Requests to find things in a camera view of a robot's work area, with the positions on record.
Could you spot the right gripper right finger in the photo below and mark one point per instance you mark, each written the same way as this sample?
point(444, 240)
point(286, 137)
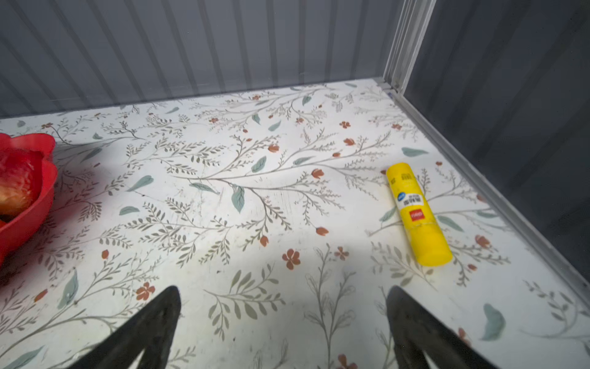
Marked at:
point(418, 336)

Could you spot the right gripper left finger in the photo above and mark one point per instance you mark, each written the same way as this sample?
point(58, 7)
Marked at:
point(148, 335)

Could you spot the red apple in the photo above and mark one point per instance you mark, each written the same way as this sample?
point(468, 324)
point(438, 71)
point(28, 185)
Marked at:
point(21, 179)

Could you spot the red flower-shaped bowl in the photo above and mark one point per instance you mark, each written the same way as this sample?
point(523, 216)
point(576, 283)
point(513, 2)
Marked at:
point(15, 232)

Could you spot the yellow glue stick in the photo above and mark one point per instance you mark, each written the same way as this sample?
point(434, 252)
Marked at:
point(427, 241)

